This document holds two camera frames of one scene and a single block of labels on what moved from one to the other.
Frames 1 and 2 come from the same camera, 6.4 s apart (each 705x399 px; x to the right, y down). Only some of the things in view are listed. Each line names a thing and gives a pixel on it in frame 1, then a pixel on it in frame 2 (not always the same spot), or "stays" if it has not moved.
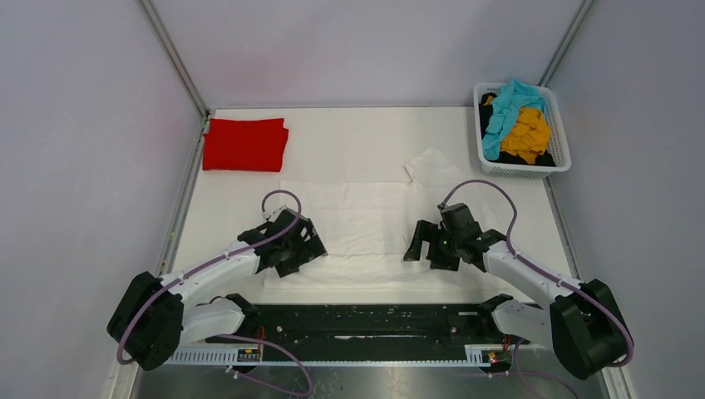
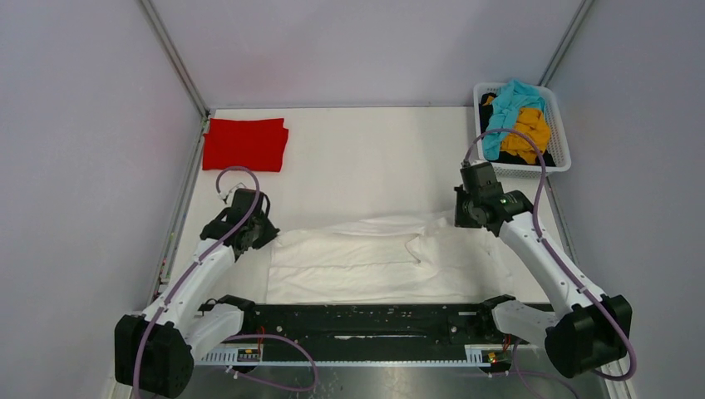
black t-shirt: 544,159 stays
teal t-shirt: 509,99 stays
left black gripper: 310,248 → 269,233
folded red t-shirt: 245,145 stays
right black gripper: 429,231 → 460,219
